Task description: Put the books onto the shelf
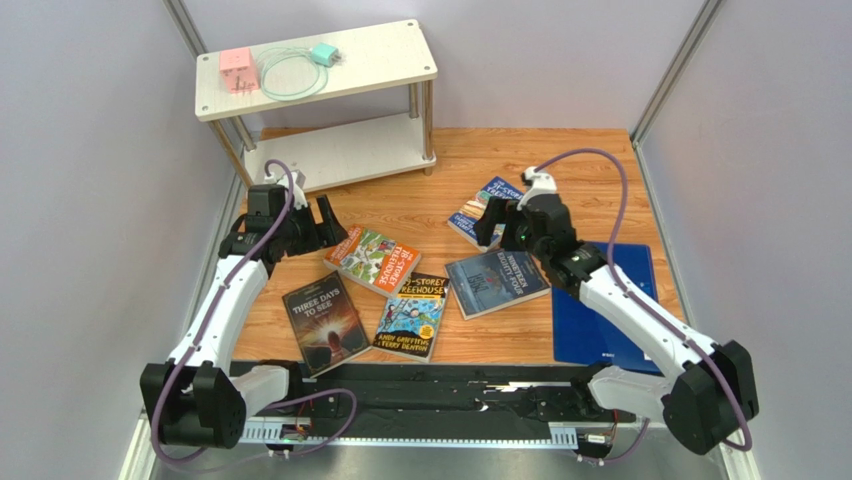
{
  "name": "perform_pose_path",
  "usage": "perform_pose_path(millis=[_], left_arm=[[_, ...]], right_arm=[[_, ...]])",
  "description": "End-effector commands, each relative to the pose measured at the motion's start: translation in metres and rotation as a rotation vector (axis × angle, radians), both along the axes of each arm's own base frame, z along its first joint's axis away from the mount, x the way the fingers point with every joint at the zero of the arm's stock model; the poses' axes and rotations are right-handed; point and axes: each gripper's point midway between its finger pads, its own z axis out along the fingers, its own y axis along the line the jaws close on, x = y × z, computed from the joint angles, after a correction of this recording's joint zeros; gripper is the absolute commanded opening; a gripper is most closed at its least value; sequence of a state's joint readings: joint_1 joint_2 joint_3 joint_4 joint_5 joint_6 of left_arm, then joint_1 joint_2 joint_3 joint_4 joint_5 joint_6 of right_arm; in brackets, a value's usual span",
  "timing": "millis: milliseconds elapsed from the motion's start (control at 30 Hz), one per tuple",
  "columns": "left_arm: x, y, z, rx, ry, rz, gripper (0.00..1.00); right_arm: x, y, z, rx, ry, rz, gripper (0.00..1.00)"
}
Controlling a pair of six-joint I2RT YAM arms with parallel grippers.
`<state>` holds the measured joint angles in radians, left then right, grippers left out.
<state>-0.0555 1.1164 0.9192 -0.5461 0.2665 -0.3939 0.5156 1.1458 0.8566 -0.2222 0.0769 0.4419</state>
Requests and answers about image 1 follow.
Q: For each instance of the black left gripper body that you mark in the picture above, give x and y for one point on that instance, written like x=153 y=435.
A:
x=299 y=231

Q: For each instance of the white two-tier shelf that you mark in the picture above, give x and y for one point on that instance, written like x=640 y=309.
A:
x=373 y=118

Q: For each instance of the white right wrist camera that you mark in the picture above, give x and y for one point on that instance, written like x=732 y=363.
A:
x=537 y=181

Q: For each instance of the blue file folder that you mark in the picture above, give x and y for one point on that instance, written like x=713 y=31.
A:
x=583 y=337

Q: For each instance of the mint green charger plug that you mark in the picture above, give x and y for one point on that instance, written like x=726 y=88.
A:
x=325 y=55

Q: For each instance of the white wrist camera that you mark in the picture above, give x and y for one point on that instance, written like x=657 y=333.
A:
x=537 y=181
x=284 y=179

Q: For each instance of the pink cube power adapter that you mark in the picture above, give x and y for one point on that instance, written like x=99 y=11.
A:
x=238 y=70

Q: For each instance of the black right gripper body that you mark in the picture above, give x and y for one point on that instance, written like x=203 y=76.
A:
x=508 y=222

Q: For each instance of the Three Days to See book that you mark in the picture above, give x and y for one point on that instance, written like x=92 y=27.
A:
x=326 y=324

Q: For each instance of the Nineteen Eighty-Four book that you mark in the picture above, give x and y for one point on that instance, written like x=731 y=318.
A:
x=495 y=280

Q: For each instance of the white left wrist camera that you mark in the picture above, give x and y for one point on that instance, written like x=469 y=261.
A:
x=284 y=179

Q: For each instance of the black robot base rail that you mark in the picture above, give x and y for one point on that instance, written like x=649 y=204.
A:
x=441 y=405

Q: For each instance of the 169-Storey Treehouse book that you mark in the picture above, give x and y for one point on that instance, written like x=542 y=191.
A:
x=410 y=321

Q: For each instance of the blue 91-Storey Treehouse book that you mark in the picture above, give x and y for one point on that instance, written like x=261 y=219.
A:
x=462 y=221

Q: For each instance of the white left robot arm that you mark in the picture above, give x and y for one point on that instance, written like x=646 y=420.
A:
x=191 y=399

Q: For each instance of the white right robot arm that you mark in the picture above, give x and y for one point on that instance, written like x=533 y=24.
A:
x=705 y=391

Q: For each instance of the orange 78-Storey Treehouse book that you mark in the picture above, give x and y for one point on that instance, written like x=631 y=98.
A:
x=373 y=260

